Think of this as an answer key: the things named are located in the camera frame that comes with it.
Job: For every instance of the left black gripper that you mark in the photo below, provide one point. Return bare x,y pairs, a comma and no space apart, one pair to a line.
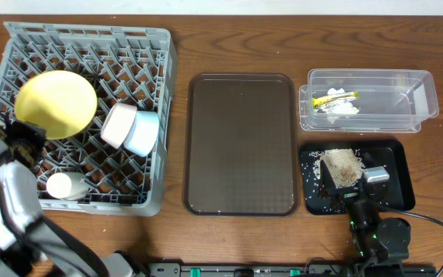
21,135

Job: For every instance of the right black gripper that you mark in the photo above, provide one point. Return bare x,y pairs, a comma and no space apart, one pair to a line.
346,193

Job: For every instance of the rice food scraps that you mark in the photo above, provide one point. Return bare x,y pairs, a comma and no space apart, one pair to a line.
344,165

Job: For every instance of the yellow round plate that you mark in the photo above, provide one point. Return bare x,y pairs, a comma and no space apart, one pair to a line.
60,102

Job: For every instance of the white paper cup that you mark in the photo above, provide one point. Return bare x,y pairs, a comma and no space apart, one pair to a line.
67,185

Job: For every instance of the pink round bowl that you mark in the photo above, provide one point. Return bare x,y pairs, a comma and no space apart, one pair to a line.
118,124

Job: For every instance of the green orange snack wrapper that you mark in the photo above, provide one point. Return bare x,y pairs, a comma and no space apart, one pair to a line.
324,100

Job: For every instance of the light blue round bowl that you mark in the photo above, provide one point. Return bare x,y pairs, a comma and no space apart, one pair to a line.
143,133

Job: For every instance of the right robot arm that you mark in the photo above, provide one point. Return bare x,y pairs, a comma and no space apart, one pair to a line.
382,243

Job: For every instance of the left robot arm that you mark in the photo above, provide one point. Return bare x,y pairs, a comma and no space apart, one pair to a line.
27,236

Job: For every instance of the black waste tray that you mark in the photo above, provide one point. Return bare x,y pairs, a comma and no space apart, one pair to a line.
387,153

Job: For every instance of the clear plastic waste bin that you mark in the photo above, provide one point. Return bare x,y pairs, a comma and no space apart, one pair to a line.
391,100

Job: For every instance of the crumpled white tissue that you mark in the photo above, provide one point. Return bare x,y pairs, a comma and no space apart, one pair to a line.
339,107

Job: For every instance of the grey plastic dish rack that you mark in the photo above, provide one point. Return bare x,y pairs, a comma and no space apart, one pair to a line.
130,65

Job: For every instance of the dark brown serving tray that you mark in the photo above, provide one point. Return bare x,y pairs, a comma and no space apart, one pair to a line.
241,146

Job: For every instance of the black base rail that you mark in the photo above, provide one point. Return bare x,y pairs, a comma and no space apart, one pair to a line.
120,264

